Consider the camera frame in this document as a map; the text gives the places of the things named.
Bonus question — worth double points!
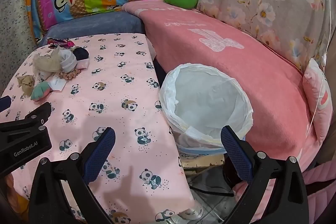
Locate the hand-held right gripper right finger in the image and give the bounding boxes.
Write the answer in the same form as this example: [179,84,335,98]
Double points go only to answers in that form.
[220,126,310,224]

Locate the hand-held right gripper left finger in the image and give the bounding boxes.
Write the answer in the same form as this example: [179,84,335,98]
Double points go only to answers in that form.
[29,127,116,224]

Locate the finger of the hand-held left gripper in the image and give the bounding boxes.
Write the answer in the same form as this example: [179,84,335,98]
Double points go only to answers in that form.
[0,96,11,112]
[0,102,52,133]

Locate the white paper packet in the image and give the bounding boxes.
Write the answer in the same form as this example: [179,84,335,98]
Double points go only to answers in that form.
[48,76,67,91]

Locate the bin with white plastic liner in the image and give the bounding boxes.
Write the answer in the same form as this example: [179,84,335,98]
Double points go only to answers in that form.
[159,63,254,157]

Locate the grey sock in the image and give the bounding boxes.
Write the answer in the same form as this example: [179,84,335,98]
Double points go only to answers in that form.
[58,49,78,74]

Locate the green and pink sock ball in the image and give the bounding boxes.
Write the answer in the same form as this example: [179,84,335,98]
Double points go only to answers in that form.
[30,82,51,102]

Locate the small beige cloth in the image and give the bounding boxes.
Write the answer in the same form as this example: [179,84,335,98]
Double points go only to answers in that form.
[17,75,36,96]

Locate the beige stocking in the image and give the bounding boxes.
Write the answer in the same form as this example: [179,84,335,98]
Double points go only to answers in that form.
[32,49,62,74]

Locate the pink panda-print cloth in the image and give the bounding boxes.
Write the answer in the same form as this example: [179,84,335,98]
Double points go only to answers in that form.
[0,33,195,224]

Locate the dark navy sock ball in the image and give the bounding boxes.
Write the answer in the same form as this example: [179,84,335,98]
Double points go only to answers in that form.
[73,47,90,61]

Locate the magenta patterned fabric scraps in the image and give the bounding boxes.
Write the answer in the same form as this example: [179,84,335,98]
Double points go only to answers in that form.
[47,37,75,49]

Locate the pink blanket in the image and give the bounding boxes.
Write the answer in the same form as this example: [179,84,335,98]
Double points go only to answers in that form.
[122,0,317,184]

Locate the small pink pillow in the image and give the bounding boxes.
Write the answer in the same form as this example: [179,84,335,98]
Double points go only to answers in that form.
[303,58,332,144]

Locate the blue cushion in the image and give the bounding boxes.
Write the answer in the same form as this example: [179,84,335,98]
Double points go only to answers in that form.
[37,12,146,46]

